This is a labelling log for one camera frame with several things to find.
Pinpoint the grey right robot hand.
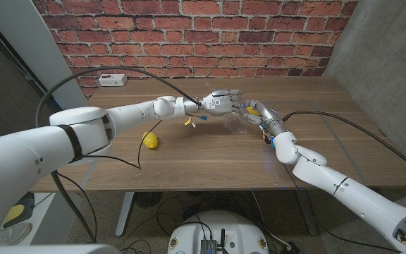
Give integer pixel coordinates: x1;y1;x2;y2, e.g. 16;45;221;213
243;99;288;138

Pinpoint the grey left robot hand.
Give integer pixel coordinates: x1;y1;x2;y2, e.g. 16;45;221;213
202;89;245;117

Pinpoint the clear plastic wrap sheet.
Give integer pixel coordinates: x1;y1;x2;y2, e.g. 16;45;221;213
223;111;254;135

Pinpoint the red brick print backdrop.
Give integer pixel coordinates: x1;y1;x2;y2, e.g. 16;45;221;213
32;0;359;98

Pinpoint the grey table leg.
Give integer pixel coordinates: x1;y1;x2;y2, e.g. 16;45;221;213
296;188;319;236

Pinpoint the white power strip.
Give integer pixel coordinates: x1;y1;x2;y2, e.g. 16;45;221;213
98;73;128;87

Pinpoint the white robot torso base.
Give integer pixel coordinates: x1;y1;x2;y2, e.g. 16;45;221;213
167;210;270;254

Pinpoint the black round fan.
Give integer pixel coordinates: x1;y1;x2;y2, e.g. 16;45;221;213
134;191;158;209

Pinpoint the small grey electronics box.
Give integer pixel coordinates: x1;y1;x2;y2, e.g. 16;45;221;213
199;238;219;254

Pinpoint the white table leg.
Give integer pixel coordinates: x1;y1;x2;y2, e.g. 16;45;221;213
115;191;135;236

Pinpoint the dark wood-grain door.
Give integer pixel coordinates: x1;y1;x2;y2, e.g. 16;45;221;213
0;20;63;142

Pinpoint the yellow and black tool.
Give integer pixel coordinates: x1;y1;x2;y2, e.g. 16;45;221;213
2;192;36;229

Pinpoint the white sneaker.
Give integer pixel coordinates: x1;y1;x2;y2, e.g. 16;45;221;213
0;222;33;246

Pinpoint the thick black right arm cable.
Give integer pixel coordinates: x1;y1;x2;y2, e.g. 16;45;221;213
281;110;406;179

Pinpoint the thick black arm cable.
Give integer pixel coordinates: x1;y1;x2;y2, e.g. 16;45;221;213
281;110;406;179
35;66;203;244

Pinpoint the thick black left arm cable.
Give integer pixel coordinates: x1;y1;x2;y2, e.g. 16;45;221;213
35;66;203;244

